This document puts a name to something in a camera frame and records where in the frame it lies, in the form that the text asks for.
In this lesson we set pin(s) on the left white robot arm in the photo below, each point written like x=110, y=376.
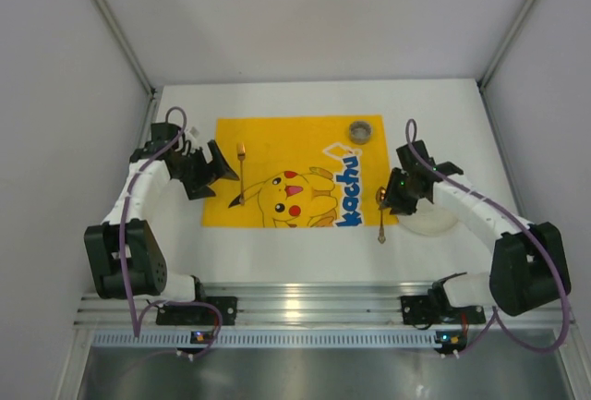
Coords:
x=124, y=255

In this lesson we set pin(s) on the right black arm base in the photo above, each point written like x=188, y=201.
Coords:
x=434, y=308

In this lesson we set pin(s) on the perforated grey cable duct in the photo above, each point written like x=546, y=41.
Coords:
x=410, y=339

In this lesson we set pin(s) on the aluminium mounting rail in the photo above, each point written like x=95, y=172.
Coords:
x=306, y=305

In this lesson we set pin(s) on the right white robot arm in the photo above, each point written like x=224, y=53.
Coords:
x=528, y=267

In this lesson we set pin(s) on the copper fork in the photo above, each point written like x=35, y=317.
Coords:
x=241, y=156

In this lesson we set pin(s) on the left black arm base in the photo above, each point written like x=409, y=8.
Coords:
x=210, y=311

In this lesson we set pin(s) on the white paper plate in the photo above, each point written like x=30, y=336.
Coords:
x=428, y=220

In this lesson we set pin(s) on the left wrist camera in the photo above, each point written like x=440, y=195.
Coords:
x=193, y=135

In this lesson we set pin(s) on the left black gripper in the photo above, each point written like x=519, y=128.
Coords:
x=197, y=172

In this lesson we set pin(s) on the copper spoon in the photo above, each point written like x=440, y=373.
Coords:
x=380, y=196

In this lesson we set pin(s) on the small grey cup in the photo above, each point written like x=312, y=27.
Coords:
x=360, y=132

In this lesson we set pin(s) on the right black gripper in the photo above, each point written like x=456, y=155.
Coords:
x=400, y=192

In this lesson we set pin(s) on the yellow Pikachu placemat cloth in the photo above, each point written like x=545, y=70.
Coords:
x=299, y=172

